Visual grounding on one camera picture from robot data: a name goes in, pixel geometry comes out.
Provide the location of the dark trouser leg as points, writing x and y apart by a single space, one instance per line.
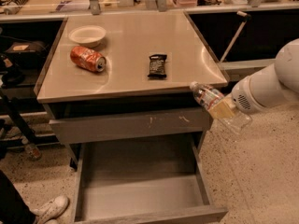
13 210

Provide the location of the white sneaker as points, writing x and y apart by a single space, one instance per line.
51 210

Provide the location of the closed grey top drawer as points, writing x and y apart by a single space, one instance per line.
130 125

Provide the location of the black bag with tag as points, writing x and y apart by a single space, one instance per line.
28 55

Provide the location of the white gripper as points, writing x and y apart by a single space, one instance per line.
241 96

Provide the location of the white paper bowl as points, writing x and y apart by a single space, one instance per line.
88 36

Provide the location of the small bottle on floor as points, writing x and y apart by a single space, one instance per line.
31 149

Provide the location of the grey drawer cabinet with counter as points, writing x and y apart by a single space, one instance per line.
67 91

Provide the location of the crushed orange soda can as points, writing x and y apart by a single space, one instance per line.
88 59

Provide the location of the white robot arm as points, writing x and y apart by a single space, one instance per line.
276 84

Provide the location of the black snack bar wrapper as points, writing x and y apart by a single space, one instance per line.
157 66

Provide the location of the white stick with black handle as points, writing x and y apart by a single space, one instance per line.
245 18

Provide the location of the black stand leg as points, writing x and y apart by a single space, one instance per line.
17 118

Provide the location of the clear plastic water bottle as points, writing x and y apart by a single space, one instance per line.
206 96

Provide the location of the open grey middle drawer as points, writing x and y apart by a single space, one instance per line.
153 180

